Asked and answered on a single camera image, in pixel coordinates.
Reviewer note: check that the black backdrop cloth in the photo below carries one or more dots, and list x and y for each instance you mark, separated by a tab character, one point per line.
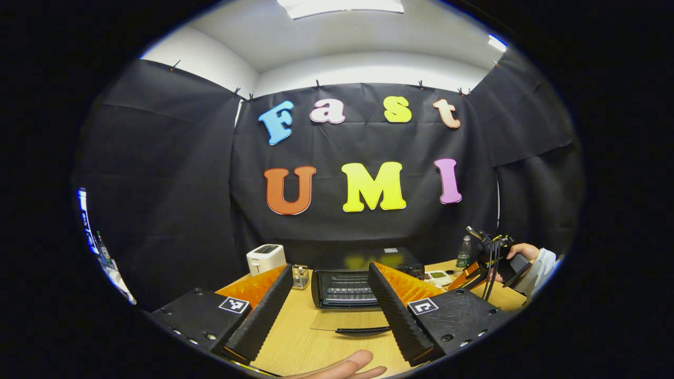
358	147

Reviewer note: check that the white divided seasoning dish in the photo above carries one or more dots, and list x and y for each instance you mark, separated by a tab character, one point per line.
437	278

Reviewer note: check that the small glass jar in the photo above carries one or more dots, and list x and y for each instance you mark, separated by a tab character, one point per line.
300	277

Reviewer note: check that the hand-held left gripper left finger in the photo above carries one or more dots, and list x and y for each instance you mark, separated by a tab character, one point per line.
266	316

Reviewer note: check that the small ceiling light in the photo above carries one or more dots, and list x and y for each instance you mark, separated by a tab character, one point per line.
497	43

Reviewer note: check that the black electric oven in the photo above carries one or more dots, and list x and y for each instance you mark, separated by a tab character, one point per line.
342	287

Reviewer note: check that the white toaster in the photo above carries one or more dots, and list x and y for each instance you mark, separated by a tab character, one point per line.
265	259

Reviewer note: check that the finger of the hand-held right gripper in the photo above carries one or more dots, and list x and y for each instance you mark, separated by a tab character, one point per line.
466	279

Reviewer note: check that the clear plastic bottle green label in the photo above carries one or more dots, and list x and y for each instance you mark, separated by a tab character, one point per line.
463	255

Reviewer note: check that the large ceiling light panel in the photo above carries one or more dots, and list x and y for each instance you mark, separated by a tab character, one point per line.
339	7

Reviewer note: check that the row of small cloth clips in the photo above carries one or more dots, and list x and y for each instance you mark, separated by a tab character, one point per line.
317	84

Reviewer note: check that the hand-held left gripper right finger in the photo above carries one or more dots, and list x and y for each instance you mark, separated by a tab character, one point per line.
400	316

